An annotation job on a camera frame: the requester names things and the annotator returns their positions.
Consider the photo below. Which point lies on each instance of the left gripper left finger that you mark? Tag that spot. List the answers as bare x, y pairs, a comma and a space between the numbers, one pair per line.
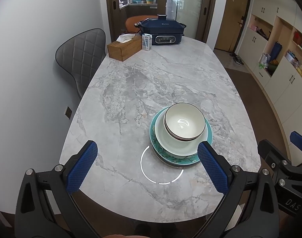
34, 216

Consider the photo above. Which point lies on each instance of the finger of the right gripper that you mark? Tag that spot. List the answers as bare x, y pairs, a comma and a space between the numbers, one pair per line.
296, 139

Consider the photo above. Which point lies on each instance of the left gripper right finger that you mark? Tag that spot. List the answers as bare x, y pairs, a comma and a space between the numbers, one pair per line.
260, 215

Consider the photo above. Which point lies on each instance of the pale green deep plate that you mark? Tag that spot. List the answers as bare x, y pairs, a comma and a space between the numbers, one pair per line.
174, 146

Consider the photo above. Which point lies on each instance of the brown-rimmed white bowl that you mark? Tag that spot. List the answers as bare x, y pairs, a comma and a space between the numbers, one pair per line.
184, 121

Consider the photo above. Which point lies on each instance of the teal patterned plate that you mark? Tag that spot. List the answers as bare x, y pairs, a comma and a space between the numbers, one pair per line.
154, 141

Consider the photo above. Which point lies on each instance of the dark bottom plate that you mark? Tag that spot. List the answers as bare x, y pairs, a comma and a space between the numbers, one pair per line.
187, 162

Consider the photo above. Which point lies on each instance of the white storage cabinet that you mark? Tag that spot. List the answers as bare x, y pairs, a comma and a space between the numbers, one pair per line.
272, 50

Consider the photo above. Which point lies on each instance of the dark sneaker right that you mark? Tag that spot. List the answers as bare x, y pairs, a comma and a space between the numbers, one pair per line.
238, 60

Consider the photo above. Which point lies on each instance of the grey quilted chair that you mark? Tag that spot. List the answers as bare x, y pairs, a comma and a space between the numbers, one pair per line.
81, 56

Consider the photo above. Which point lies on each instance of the brown wooden door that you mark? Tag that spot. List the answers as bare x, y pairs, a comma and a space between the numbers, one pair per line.
233, 21

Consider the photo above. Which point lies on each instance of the navy electric cooking pot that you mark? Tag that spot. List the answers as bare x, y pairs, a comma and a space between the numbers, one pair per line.
163, 30

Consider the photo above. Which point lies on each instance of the wooden tissue box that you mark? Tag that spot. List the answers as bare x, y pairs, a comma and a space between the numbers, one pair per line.
123, 51

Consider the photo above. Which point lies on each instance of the orange chair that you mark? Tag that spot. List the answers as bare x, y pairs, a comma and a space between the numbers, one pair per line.
130, 23

